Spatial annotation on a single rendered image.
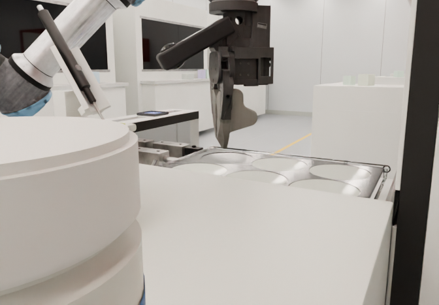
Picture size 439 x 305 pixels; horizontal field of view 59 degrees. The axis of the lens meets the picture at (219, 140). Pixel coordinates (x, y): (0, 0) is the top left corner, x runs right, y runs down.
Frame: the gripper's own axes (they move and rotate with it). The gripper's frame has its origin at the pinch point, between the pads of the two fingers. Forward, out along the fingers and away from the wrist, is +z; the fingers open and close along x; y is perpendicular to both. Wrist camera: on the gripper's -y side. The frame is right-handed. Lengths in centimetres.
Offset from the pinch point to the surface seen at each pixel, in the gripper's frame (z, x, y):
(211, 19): -95, 637, 133
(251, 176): 6.5, 1.5, 5.6
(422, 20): -14.4, -30.8, 8.4
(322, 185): 6.5, -5.4, 14.7
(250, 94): 41, 682, 220
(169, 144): 5.7, 26.8, -5.1
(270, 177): 6.5, 0.0, 8.5
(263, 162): 6.5, 9.7, 10.7
